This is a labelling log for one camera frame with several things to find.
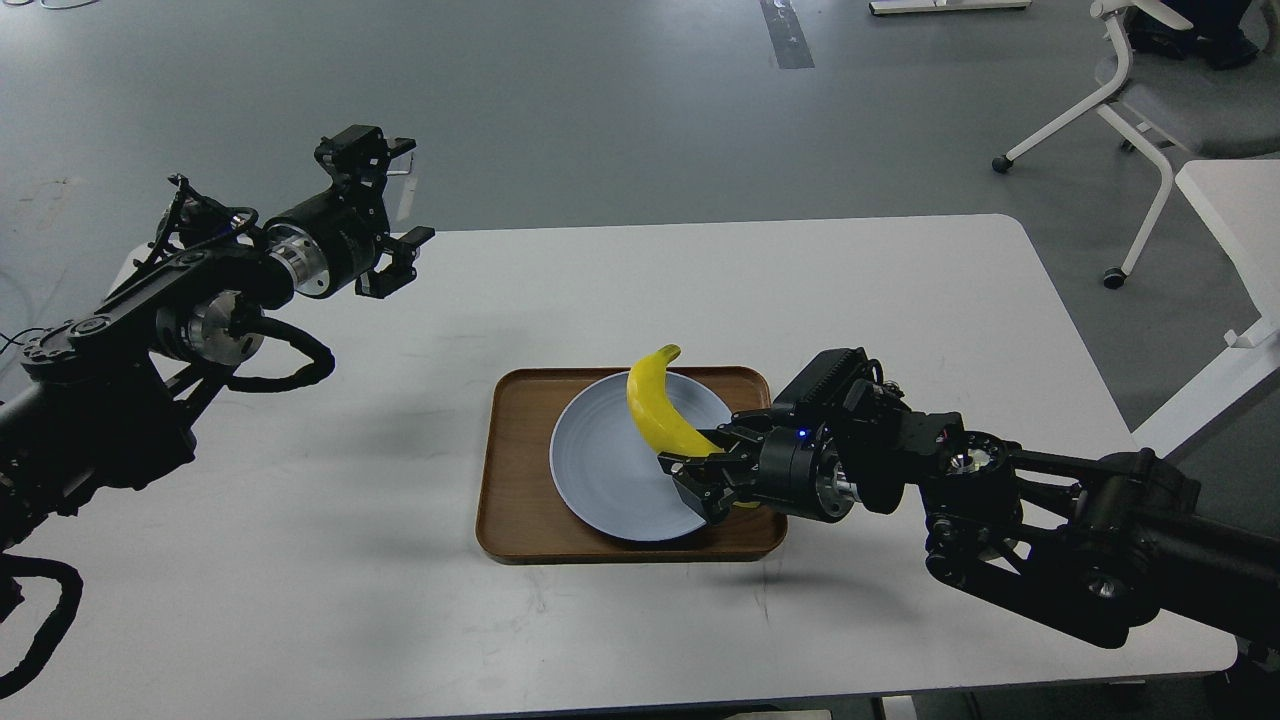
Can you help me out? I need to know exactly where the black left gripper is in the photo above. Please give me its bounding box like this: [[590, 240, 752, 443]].
[[265, 126, 436, 299]]

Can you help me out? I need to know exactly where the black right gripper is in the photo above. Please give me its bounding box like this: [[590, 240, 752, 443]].
[[657, 407, 841, 525]]

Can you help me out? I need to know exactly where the yellow banana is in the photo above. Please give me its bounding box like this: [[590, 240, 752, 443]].
[[625, 345, 717, 457]]

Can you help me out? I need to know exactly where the light blue plate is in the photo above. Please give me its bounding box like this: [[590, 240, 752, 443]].
[[549, 372, 707, 542]]

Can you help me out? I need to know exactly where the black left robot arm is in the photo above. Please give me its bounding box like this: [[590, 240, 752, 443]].
[[1, 126, 434, 697]]

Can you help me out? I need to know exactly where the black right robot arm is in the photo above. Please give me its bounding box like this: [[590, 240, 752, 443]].
[[626, 345, 1279, 650]]

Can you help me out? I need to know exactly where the brown wooden tray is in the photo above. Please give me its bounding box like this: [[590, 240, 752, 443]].
[[475, 366, 788, 565]]

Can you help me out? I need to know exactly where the white office chair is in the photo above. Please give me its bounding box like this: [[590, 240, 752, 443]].
[[992, 1, 1279, 290]]

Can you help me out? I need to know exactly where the white side table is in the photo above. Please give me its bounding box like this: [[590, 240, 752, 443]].
[[1132, 158, 1277, 457]]

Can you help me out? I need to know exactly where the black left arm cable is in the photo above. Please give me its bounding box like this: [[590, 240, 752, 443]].
[[225, 315, 337, 393]]

